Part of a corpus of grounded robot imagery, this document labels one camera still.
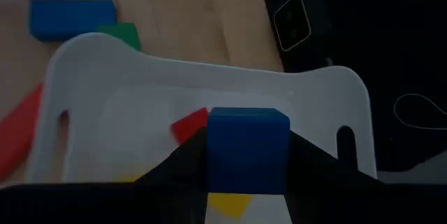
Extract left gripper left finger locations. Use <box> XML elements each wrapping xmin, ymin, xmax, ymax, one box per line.
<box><xmin>134</xmin><ymin>126</ymin><xmax>210</xmax><ymax>186</ymax></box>

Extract blue long block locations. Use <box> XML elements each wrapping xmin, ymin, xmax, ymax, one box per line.
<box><xmin>28</xmin><ymin>0</ymin><xmax>118</xmax><ymax>43</ymax></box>

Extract yellow small cube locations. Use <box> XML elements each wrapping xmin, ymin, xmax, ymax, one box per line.
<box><xmin>208</xmin><ymin>193</ymin><xmax>253</xmax><ymax>221</ymax></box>

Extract blue small cube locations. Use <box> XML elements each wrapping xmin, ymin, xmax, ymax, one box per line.
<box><xmin>206</xmin><ymin>107</ymin><xmax>291</xmax><ymax>196</ymax></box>

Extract red small cube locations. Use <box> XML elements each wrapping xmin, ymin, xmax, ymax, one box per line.
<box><xmin>170</xmin><ymin>107</ymin><xmax>210</xmax><ymax>147</ymax></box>

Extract red long block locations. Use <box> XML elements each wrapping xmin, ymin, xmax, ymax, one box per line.
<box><xmin>0</xmin><ymin>83</ymin><xmax>45</xmax><ymax>183</ymax></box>

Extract green small cube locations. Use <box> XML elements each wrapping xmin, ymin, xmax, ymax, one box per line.
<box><xmin>96</xmin><ymin>22</ymin><xmax>142</xmax><ymax>52</ymax></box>

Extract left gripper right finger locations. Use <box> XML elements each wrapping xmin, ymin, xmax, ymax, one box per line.
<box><xmin>286</xmin><ymin>131</ymin><xmax>383</xmax><ymax>186</ymax></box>

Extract large white plastic bin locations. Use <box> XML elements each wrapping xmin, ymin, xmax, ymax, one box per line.
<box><xmin>26</xmin><ymin>31</ymin><xmax>379</xmax><ymax>224</ymax></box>

